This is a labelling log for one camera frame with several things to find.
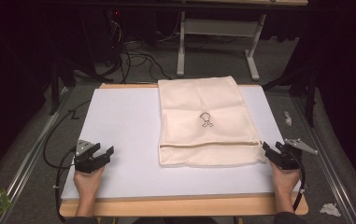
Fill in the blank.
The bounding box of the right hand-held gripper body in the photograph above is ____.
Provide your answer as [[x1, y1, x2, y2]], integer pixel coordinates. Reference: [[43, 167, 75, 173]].
[[273, 138, 319, 171]]

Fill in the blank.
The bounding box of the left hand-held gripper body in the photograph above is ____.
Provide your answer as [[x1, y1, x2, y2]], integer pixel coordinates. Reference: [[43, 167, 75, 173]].
[[73, 139, 106, 175]]

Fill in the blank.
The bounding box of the cream mesh laundry bag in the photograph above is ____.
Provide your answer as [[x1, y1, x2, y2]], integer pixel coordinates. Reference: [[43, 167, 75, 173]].
[[157, 75, 269, 168]]

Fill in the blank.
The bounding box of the person's left hand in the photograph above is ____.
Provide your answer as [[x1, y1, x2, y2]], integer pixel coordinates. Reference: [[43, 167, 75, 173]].
[[73, 165, 106, 202]]

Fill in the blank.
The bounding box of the person's right hand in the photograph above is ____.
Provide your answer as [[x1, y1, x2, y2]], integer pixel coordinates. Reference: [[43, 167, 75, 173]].
[[269, 161, 302, 197]]

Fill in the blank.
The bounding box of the white foam mat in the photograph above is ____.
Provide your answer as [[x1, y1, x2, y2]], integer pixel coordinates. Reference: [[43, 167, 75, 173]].
[[61, 85, 303, 201]]

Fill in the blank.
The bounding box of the black stand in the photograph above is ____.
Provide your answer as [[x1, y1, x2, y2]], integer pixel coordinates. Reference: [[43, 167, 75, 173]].
[[48, 57, 105, 117], [262, 66, 320, 129]]

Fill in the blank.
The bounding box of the large crumpled white tissue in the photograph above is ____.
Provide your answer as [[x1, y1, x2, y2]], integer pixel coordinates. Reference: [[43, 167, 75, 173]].
[[319, 203, 342, 218]]

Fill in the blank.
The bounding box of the wooden table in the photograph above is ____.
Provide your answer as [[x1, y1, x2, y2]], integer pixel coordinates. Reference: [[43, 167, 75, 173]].
[[58, 82, 309, 218]]

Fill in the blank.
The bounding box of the black computer tower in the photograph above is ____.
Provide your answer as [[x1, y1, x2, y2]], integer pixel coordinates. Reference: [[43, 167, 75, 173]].
[[103, 8, 127, 67]]

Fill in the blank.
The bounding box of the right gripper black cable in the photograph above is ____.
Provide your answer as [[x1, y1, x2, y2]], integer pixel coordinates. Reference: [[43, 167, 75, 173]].
[[292, 153, 306, 213]]

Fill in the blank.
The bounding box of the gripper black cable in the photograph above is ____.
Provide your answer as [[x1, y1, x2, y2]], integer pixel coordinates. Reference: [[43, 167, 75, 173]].
[[292, 153, 306, 213], [53, 146, 78, 224]]

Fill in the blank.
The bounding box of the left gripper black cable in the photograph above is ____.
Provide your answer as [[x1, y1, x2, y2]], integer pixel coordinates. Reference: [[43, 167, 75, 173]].
[[53, 146, 78, 224]]

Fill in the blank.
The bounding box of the metal floor rail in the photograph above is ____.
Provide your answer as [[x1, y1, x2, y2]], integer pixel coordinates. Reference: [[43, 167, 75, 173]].
[[0, 87, 70, 224], [292, 95, 356, 224]]

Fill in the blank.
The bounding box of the black floor cable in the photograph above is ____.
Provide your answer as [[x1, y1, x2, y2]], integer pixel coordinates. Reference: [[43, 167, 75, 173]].
[[42, 99, 92, 171]]

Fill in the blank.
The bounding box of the bundle of black floor cables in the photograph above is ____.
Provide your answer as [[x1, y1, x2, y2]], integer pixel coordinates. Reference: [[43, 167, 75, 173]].
[[104, 38, 174, 85]]

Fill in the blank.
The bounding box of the white desk frame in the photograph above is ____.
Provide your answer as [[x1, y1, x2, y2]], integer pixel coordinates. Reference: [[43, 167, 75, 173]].
[[176, 0, 309, 82]]

